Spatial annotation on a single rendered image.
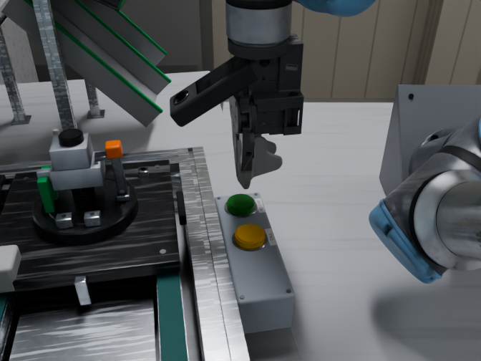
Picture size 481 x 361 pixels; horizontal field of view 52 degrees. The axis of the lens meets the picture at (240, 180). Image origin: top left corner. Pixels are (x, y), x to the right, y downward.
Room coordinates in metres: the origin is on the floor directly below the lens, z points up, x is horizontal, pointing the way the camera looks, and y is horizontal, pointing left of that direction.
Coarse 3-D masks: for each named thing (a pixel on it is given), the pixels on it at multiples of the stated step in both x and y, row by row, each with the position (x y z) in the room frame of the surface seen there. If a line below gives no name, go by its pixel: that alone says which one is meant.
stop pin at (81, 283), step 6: (78, 276) 0.42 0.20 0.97; (84, 276) 0.42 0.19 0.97; (78, 282) 0.41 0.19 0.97; (84, 282) 0.41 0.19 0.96; (78, 288) 0.41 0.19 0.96; (84, 288) 0.41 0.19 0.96; (78, 294) 0.41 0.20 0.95; (84, 294) 0.41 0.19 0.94; (90, 294) 0.42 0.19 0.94; (84, 300) 0.41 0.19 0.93; (90, 300) 0.41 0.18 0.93
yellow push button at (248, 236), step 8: (248, 224) 0.51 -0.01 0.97; (240, 232) 0.49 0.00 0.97; (248, 232) 0.49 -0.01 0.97; (256, 232) 0.49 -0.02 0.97; (264, 232) 0.50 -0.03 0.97; (240, 240) 0.48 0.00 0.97; (248, 240) 0.48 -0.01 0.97; (256, 240) 0.48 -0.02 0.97; (264, 240) 0.49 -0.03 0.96; (248, 248) 0.47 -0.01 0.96
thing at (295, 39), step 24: (240, 48) 0.54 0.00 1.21; (264, 48) 0.53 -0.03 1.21; (288, 48) 0.56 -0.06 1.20; (264, 72) 0.55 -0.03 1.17; (288, 72) 0.56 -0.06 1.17; (240, 96) 0.54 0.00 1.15; (264, 96) 0.54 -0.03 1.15; (288, 96) 0.54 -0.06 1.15; (240, 120) 0.53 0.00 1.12; (264, 120) 0.54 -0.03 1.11; (288, 120) 0.55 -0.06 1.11
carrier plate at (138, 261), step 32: (160, 160) 0.67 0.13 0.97; (32, 192) 0.59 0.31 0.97; (160, 192) 0.59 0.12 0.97; (0, 224) 0.51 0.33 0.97; (32, 224) 0.51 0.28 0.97; (160, 224) 0.51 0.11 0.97; (32, 256) 0.45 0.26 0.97; (64, 256) 0.45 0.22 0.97; (96, 256) 0.45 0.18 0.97; (128, 256) 0.45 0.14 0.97; (160, 256) 0.45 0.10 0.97; (32, 288) 0.41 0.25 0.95
